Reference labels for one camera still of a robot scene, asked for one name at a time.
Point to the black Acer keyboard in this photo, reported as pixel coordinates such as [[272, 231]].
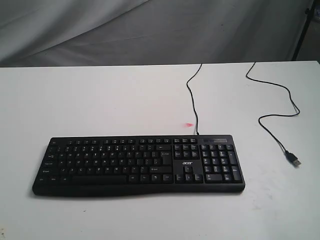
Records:
[[112, 166]]

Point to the grey backdrop cloth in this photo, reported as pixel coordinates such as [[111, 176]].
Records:
[[49, 33]]

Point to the black tripod stand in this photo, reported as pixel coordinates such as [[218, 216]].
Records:
[[309, 14]]

